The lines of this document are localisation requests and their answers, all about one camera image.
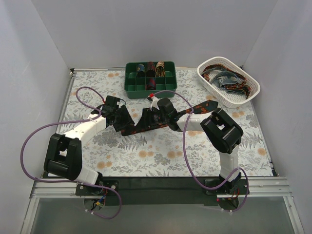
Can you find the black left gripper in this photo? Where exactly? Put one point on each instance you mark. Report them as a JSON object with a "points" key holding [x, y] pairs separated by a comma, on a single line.
{"points": [[119, 119]]}

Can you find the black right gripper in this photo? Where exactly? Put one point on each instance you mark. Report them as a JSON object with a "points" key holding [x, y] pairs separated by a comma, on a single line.
{"points": [[148, 118]]}

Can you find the black tie orange flowers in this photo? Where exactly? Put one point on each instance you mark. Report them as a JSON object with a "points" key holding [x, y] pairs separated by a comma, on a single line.
{"points": [[202, 108]]}

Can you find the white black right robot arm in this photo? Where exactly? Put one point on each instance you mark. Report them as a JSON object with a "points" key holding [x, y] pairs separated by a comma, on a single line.
{"points": [[222, 131]]}

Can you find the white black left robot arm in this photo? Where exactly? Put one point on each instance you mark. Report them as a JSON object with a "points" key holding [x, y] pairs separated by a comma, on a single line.
{"points": [[64, 153]]}

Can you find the tangled ties in basket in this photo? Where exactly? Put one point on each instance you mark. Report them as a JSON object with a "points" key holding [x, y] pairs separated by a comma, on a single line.
{"points": [[226, 79]]}

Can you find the floral patterned table mat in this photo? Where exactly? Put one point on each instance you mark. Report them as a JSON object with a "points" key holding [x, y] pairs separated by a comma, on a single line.
{"points": [[161, 152]]}

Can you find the red navy striped rolled tie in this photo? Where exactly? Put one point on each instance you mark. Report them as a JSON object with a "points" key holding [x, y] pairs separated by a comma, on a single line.
{"points": [[151, 83]]}

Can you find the green compartment organizer tray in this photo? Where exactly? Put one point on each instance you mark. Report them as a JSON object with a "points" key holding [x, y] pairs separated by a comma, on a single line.
{"points": [[135, 88]]}

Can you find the navy patterned rolled tie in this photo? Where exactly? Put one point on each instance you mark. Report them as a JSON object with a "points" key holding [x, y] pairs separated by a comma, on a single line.
{"points": [[140, 70]]}

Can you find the dark red rolled tie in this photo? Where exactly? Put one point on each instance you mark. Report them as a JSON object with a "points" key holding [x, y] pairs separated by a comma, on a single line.
{"points": [[150, 70]]}

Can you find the gold patterned rolled tie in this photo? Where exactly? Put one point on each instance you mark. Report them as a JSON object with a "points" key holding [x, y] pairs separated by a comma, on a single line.
{"points": [[160, 70]]}

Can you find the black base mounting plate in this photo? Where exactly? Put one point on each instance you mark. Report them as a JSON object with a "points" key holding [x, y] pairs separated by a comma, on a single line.
{"points": [[166, 190]]}

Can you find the white perforated plastic basket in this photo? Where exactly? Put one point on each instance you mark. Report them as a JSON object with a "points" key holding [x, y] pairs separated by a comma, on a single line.
{"points": [[228, 99]]}

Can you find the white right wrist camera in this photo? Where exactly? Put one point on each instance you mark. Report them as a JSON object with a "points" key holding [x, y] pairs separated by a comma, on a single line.
{"points": [[153, 102]]}

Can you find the aluminium front frame rail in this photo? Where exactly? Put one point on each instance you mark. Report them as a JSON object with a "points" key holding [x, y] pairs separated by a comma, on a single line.
{"points": [[269, 209]]}

